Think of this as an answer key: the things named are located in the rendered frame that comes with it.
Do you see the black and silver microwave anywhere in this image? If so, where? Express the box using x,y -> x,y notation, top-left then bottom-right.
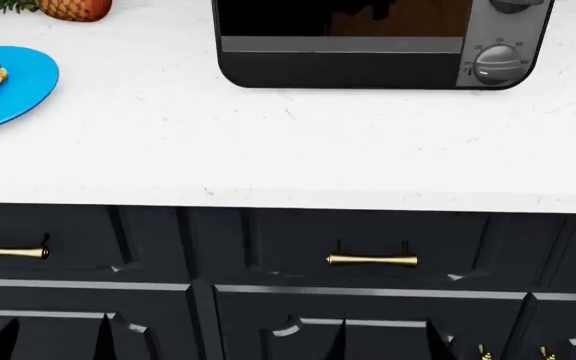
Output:
211,0 -> 556,91

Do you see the grey microwave dial with numbers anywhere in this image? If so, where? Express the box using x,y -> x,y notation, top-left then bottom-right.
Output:
472,44 -> 526,87

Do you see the black drawer front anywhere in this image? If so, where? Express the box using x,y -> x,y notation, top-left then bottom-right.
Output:
185,205 -> 567,292
0,202 -> 192,283

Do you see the black cabinet door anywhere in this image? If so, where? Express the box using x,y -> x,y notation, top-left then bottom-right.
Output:
510,291 -> 576,360
211,283 -> 528,360
0,279 -> 204,360

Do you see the orange pineapple with green leaves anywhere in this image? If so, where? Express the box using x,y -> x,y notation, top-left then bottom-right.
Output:
0,0 -> 114,23

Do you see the blue round plate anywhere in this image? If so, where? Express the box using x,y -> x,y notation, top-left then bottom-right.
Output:
0,45 -> 61,135

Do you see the brass drawer handle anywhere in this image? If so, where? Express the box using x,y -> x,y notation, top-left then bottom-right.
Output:
0,231 -> 52,261
325,239 -> 419,269

